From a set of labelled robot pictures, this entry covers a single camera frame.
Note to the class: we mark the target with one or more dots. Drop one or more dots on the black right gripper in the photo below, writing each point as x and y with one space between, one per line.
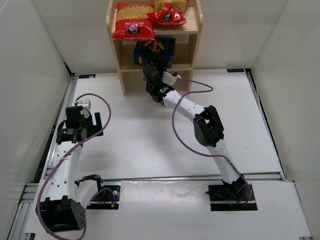
155 66

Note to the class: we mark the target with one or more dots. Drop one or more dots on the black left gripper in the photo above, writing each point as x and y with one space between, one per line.
92 129

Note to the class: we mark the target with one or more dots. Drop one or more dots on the blue pasta box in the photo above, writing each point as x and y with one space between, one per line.
152 51

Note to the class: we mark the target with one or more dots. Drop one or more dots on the red pasta bag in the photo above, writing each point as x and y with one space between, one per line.
132 22
168 13

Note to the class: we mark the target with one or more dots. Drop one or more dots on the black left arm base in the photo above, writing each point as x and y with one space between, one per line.
96 194

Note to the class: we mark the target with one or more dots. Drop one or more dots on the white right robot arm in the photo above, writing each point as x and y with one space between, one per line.
207 125

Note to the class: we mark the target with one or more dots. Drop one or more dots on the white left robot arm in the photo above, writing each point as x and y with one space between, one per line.
65 202

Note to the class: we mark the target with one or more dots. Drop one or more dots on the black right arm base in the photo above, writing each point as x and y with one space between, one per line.
223 198

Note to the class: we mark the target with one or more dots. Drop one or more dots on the wooden three-tier shelf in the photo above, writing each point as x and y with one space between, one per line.
184 55

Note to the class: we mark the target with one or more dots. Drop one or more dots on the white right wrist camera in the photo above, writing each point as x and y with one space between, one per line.
170 79

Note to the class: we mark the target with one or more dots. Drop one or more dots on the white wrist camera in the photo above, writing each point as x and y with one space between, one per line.
170 79
86 105

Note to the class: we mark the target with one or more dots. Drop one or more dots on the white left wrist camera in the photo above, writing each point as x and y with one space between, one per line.
86 105

